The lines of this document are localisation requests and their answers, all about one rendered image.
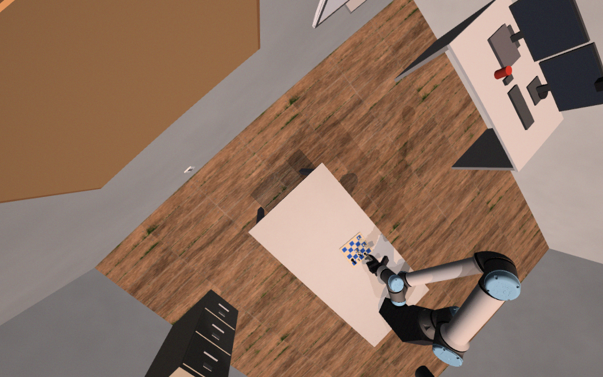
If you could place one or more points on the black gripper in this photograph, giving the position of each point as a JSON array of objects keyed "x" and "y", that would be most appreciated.
[{"x": 372, "y": 264}]

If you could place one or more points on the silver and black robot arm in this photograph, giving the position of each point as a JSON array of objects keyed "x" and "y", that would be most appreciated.
[{"x": 457, "y": 325}]

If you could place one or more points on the blue and cream chessboard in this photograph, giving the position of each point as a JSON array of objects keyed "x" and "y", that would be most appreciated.
[{"x": 348, "y": 250}]

